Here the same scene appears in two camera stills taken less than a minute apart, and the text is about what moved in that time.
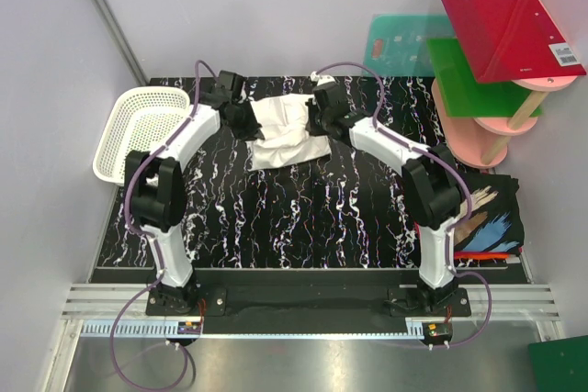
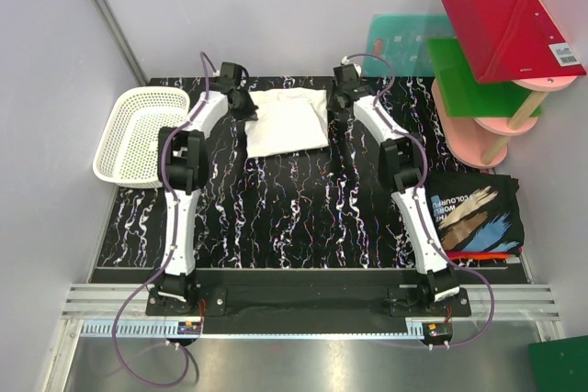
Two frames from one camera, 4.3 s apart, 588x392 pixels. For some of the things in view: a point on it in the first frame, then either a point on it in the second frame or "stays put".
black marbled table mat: x=348 y=210 stays put
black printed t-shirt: x=496 y=221 stays put
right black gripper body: x=317 y=121 -> x=338 y=101
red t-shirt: x=474 y=254 stays put
